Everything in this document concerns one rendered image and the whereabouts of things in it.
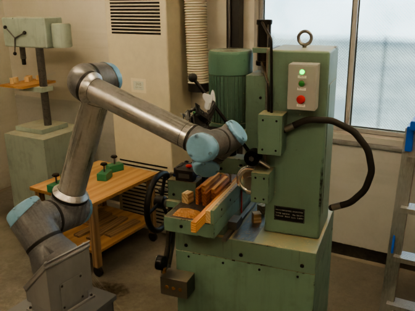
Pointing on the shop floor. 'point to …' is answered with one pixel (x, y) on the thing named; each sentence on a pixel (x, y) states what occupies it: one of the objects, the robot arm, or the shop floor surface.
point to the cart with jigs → (124, 217)
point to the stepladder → (408, 168)
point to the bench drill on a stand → (42, 165)
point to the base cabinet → (253, 284)
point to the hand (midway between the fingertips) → (200, 102)
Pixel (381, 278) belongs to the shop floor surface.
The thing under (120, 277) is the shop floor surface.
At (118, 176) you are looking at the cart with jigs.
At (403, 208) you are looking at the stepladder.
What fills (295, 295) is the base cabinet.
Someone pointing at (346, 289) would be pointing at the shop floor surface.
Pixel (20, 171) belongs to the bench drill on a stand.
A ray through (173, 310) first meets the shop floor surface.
